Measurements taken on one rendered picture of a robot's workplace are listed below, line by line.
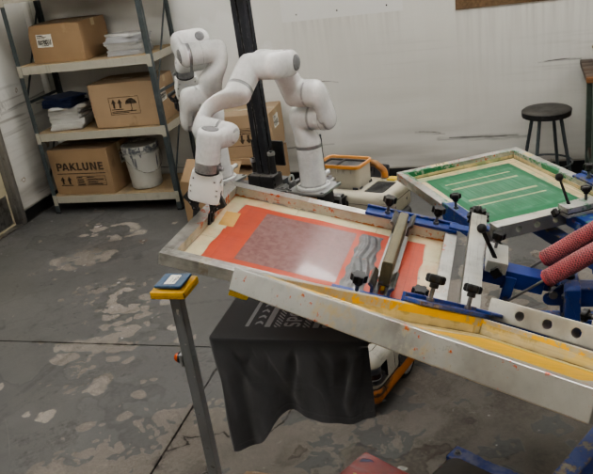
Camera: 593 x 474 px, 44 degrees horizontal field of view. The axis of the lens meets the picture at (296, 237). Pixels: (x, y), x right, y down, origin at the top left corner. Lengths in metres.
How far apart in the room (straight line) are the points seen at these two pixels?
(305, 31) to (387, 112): 0.91
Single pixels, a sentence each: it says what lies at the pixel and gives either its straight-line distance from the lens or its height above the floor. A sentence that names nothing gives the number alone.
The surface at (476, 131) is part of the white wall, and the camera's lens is 5.99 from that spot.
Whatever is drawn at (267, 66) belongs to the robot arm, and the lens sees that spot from 2.32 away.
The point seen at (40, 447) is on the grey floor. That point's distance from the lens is 3.71.
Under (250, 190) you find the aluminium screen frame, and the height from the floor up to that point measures 1.24.
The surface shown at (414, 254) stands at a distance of 2.31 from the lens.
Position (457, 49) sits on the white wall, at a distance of 5.85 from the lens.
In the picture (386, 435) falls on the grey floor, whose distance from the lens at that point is 3.27.
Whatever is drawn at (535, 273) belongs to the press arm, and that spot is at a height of 1.05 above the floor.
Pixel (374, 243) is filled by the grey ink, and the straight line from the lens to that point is 2.31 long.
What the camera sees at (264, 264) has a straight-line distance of 2.10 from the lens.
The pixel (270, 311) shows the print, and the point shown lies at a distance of 2.30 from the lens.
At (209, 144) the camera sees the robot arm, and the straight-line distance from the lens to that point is 2.16.
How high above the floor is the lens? 2.04
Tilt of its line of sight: 23 degrees down
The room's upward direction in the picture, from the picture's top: 8 degrees counter-clockwise
